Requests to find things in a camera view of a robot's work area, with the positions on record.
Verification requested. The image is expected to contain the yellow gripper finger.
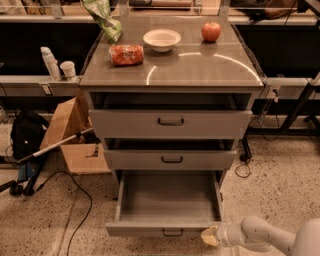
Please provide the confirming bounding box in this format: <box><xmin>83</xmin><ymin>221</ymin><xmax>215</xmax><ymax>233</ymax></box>
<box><xmin>201</xmin><ymin>226</ymin><xmax>218</xmax><ymax>247</ymax></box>

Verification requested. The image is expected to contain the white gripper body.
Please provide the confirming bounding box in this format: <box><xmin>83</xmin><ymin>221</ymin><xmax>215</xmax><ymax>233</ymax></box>
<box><xmin>216</xmin><ymin>223</ymin><xmax>243</xmax><ymax>247</ymax></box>

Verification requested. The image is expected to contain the grey bottom drawer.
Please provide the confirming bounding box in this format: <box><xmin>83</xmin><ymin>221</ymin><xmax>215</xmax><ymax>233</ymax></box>
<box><xmin>106</xmin><ymin>170</ymin><xmax>222</xmax><ymax>238</ymax></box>

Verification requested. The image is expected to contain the grey drawer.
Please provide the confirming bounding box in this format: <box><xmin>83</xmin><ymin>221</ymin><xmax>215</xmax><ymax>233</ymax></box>
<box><xmin>106</xmin><ymin>170</ymin><xmax>222</xmax><ymax>238</ymax></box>
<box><xmin>104</xmin><ymin>138</ymin><xmax>236</xmax><ymax>170</ymax></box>
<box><xmin>89</xmin><ymin>92</ymin><xmax>251</xmax><ymax>139</ymax></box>

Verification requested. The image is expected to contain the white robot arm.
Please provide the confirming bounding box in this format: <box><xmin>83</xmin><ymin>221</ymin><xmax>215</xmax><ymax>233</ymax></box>
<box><xmin>201</xmin><ymin>216</ymin><xmax>320</xmax><ymax>256</ymax></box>

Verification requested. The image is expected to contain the grey middle drawer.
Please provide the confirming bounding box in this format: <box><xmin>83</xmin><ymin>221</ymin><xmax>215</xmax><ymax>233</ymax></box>
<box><xmin>104</xmin><ymin>138</ymin><xmax>236</xmax><ymax>170</ymax></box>

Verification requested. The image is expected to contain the grey drawer cabinet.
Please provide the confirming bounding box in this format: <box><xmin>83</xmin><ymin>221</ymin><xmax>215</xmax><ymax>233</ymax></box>
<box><xmin>80</xmin><ymin>16</ymin><xmax>263</xmax><ymax>179</ymax></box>

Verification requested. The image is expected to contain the grey top drawer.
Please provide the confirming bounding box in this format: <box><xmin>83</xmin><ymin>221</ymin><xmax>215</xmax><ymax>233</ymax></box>
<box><xmin>89</xmin><ymin>92</ymin><xmax>251</xmax><ymax>139</ymax></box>

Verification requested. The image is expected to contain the brown cardboard box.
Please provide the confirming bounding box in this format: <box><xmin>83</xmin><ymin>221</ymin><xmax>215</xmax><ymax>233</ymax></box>
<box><xmin>40</xmin><ymin>89</ymin><xmax>110</xmax><ymax>174</ymax></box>

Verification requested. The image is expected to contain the white bowl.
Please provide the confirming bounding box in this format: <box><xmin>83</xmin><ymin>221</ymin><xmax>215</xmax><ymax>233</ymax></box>
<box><xmin>143</xmin><ymin>29</ymin><xmax>181</xmax><ymax>52</ymax></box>

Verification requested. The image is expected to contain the orange snack packet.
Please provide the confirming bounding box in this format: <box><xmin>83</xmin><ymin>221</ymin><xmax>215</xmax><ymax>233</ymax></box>
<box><xmin>109</xmin><ymin>45</ymin><xmax>144</xmax><ymax>66</ymax></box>

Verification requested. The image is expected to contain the red apple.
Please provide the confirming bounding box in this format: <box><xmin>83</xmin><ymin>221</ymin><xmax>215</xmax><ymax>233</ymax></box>
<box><xmin>201</xmin><ymin>22</ymin><xmax>221</xmax><ymax>42</ymax></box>

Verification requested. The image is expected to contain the black backpack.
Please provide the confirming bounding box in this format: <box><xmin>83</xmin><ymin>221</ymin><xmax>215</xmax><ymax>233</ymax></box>
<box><xmin>10</xmin><ymin>110</ymin><xmax>49</xmax><ymax>160</ymax></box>

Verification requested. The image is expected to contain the white paper cup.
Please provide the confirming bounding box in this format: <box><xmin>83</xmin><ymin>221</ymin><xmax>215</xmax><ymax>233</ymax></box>
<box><xmin>60</xmin><ymin>61</ymin><xmax>77</xmax><ymax>81</ymax></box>

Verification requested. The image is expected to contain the white plastic bottle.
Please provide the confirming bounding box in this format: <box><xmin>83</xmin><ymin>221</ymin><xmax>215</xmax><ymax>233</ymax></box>
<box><xmin>40</xmin><ymin>47</ymin><xmax>61</xmax><ymax>81</ymax></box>

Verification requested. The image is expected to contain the green chip bag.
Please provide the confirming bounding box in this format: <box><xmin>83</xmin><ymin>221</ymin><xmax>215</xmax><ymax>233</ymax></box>
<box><xmin>82</xmin><ymin>0</ymin><xmax>122</xmax><ymax>45</ymax></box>

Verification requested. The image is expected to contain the black coiled cable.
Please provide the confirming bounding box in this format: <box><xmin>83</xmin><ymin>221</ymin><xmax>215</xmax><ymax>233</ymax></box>
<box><xmin>234</xmin><ymin>161</ymin><xmax>252</xmax><ymax>179</ymax></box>

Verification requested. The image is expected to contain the black table leg frame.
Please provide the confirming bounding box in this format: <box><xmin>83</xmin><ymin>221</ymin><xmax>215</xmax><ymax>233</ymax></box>
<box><xmin>246</xmin><ymin>72</ymin><xmax>320</xmax><ymax>137</ymax></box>

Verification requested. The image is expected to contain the black floor cable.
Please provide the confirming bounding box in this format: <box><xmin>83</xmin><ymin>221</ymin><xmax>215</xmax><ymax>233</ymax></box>
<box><xmin>35</xmin><ymin>170</ymin><xmax>94</xmax><ymax>256</ymax></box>

